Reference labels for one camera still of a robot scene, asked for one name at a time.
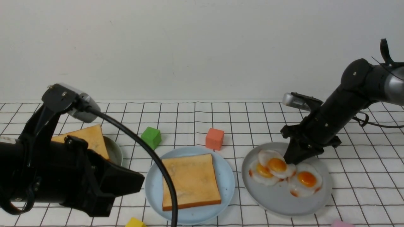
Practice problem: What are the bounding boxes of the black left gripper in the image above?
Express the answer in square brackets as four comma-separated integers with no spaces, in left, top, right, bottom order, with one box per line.
[63,136,145,217]

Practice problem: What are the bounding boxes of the fried egg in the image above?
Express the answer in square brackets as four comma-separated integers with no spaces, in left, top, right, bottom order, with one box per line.
[248,160,284,186]
[257,150,297,179]
[287,163,323,197]

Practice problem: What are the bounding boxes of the black left camera cable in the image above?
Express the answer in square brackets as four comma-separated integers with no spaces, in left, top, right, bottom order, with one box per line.
[85,107,179,227]

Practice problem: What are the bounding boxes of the white checkered tablecloth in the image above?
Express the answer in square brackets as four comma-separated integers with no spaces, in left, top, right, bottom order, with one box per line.
[0,102,404,227]

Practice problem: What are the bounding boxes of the orange-red cube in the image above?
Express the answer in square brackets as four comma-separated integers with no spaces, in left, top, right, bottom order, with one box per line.
[205,128,224,151]

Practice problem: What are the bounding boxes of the pink block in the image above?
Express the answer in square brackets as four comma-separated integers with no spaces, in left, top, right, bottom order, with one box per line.
[330,220,355,227]

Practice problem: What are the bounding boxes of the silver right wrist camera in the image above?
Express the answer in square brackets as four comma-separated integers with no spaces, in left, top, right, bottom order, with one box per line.
[282,92,311,112]

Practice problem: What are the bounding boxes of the light green plate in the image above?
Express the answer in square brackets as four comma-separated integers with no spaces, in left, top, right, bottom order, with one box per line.
[103,136,123,166]

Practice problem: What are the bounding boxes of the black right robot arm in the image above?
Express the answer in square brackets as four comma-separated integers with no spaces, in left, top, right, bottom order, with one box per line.
[281,38,404,164]

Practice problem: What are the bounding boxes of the yellow cube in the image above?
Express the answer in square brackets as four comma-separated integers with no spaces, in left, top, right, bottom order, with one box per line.
[125,217,147,227]

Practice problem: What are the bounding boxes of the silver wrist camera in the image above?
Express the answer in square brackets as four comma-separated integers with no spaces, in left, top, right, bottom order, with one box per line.
[41,83,100,123]
[282,92,311,112]

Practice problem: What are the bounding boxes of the green cube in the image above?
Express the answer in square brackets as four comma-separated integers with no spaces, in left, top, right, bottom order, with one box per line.
[141,127,162,150]

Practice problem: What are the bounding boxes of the grey plate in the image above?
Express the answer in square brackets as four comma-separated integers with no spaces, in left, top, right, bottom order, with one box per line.
[241,142,333,217]

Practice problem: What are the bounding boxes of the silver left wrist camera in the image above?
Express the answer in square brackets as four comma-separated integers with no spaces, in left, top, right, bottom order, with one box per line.
[41,83,100,123]

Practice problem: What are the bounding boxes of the black camera cable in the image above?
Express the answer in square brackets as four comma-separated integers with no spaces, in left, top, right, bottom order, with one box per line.
[352,109,404,129]
[85,107,179,227]

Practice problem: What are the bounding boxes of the black right camera cable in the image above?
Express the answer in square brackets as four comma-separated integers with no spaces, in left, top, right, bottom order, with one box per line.
[352,109,404,129]

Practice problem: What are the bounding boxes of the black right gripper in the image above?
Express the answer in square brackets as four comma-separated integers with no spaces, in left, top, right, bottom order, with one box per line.
[280,107,342,165]

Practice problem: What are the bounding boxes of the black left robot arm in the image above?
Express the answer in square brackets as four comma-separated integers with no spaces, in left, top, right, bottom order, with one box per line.
[1,136,145,217]

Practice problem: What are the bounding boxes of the toast slice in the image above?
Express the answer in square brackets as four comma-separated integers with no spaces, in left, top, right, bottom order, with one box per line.
[51,125,110,160]
[162,154,222,209]

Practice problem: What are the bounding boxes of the light blue plate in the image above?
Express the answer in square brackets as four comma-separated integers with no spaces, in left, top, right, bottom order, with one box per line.
[145,146,235,226]

